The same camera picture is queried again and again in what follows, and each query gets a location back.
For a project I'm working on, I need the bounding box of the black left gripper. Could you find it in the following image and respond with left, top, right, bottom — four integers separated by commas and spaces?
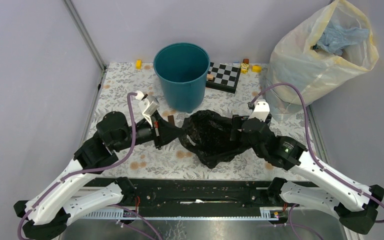
113, 110, 187, 152

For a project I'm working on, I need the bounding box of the black trash bag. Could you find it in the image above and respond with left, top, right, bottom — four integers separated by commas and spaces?
178, 110, 251, 169

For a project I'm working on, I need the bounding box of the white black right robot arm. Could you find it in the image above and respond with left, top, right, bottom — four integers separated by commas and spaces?
231, 115, 384, 235

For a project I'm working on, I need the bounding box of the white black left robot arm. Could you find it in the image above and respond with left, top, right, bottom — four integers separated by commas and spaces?
13, 111, 183, 240

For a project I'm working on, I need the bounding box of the teal plastic trash bin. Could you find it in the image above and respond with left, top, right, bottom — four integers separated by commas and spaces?
153, 42, 210, 113

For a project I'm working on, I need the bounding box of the dark brown rectangular tile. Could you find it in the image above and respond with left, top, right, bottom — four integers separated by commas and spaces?
167, 115, 175, 125

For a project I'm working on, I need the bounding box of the black white checkerboard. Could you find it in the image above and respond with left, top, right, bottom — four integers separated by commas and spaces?
206, 62, 241, 94

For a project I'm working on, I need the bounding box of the yellow owl toy block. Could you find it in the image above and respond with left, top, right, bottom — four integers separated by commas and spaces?
240, 62, 249, 74

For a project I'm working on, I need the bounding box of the yellow block near bag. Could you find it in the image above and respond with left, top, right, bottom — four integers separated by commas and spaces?
251, 65, 262, 73

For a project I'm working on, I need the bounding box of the yellow block far left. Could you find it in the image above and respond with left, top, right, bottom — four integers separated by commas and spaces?
135, 59, 142, 70

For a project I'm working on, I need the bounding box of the brown wooden block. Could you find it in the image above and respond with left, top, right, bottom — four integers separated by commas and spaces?
242, 58, 250, 64

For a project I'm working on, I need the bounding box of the large translucent plastic bag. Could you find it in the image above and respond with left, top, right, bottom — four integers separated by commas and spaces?
265, 0, 379, 122

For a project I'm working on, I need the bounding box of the blue crumpled plastic sheet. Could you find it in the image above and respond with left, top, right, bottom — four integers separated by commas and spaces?
311, 22, 370, 56

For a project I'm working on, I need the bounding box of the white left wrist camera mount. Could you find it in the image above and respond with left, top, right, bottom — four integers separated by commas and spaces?
135, 90, 160, 126

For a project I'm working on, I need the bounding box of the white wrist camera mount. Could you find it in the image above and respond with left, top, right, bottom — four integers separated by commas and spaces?
135, 90, 160, 126
248, 100, 270, 122

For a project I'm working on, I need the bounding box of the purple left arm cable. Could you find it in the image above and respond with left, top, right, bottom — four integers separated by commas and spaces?
17, 91, 163, 240

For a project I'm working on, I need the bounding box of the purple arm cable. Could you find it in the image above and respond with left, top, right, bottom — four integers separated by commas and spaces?
247, 82, 384, 240
17, 91, 163, 240

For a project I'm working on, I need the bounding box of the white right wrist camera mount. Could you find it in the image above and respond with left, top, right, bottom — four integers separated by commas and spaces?
248, 100, 270, 122

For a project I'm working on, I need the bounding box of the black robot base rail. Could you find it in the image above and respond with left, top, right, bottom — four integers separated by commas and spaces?
85, 178, 286, 219

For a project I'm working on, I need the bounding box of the grey slotted cable duct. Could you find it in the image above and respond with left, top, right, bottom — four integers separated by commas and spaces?
81, 206, 279, 222

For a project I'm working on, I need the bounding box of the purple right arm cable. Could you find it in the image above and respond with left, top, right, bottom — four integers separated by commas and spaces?
247, 82, 384, 240

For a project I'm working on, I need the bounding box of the aluminium frame post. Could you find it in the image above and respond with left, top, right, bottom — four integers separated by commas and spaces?
62, 0, 107, 71

